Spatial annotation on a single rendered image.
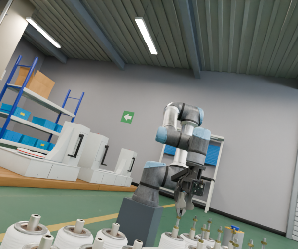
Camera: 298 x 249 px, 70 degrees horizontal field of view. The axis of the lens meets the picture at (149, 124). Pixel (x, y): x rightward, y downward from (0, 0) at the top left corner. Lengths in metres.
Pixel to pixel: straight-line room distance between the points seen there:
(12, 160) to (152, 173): 1.75
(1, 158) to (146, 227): 1.95
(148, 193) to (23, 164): 1.59
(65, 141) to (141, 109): 4.36
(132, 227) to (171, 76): 6.32
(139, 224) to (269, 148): 5.37
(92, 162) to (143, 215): 2.27
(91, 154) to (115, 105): 4.24
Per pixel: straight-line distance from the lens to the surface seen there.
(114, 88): 7.74
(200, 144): 0.89
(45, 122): 6.03
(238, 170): 6.07
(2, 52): 6.97
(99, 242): 0.55
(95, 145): 3.36
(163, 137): 0.97
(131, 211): 1.17
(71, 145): 2.93
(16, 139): 5.60
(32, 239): 0.59
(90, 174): 3.33
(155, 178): 1.17
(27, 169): 2.43
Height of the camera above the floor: 0.45
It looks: 13 degrees up
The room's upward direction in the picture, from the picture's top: 17 degrees clockwise
